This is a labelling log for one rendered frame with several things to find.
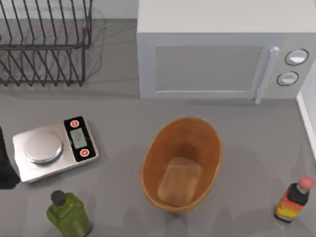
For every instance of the microwave oven door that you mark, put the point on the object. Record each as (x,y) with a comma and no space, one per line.
(207,67)

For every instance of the green bottle with black cap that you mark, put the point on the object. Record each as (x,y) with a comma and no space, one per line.
(67,214)

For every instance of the pale microwave oven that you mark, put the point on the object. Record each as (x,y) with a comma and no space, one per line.
(197,24)

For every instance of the dark bottle with pink cap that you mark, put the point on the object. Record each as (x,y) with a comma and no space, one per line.
(293,200)

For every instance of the brown wicker basket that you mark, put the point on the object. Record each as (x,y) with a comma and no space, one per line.
(181,165)

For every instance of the silver kitchen scale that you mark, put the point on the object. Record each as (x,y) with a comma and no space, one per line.
(55,149)

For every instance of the round microwave knob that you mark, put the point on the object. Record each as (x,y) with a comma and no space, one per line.
(296,57)
(287,78)

